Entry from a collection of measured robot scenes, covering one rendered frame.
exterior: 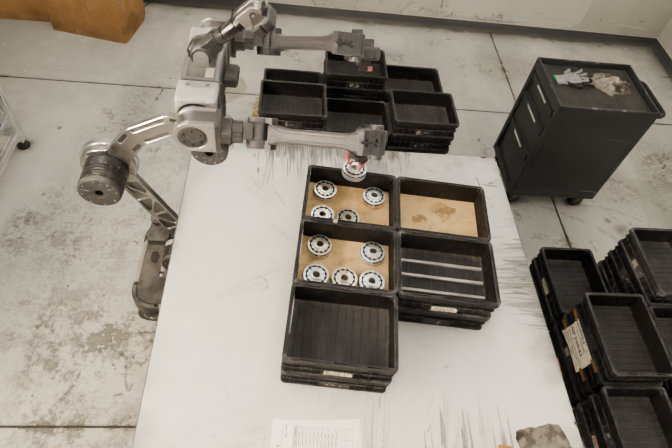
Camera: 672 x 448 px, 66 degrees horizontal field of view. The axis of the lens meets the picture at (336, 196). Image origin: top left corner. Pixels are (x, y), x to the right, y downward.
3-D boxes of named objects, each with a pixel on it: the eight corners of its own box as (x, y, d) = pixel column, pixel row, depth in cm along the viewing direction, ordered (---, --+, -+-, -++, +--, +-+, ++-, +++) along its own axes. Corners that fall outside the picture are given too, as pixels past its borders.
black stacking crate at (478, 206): (391, 245, 223) (397, 230, 214) (391, 192, 241) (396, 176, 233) (481, 256, 225) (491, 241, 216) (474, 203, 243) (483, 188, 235)
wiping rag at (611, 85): (594, 95, 300) (596, 90, 297) (581, 71, 313) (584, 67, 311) (639, 98, 303) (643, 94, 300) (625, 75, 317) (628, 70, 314)
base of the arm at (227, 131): (219, 134, 172) (217, 107, 162) (244, 136, 172) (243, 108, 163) (216, 153, 166) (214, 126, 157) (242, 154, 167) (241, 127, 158)
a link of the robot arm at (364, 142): (376, 126, 149) (373, 161, 150) (389, 126, 161) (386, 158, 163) (242, 116, 165) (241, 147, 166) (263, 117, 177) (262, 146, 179)
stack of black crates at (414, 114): (380, 171, 340) (395, 121, 306) (377, 139, 359) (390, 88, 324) (439, 175, 345) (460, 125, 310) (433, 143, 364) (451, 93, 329)
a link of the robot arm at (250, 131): (237, 121, 162) (237, 139, 163) (270, 124, 163) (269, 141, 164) (240, 121, 171) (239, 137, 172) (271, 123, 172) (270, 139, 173)
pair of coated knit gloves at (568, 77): (556, 87, 300) (558, 83, 298) (547, 67, 312) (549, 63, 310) (596, 90, 303) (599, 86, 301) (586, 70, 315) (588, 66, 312)
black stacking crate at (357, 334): (280, 372, 182) (281, 360, 174) (290, 297, 201) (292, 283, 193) (391, 384, 184) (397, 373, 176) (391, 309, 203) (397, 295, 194)
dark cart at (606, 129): (500, 206, 353) (560, 106, 284) (486, 158, 381) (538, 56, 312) (583, 210, 360) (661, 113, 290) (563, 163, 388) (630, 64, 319)
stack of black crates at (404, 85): (376, 129, 365) (385, 92, 339) (372, 101, 384) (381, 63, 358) (431, 133, 370) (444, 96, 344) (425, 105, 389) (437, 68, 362)
